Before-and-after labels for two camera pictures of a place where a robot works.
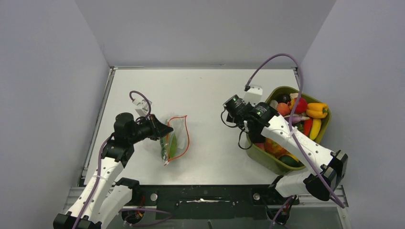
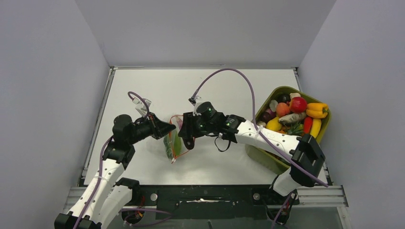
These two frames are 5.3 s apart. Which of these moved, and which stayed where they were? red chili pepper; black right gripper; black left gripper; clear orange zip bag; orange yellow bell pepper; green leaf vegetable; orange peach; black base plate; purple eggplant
Moved: black right gripper; green leaf vegetable; clear orange zip bag; purple eggplant
Stayed: red chili pepper; orange peach; black base plate; orange yellow bell pepper; black left gripper
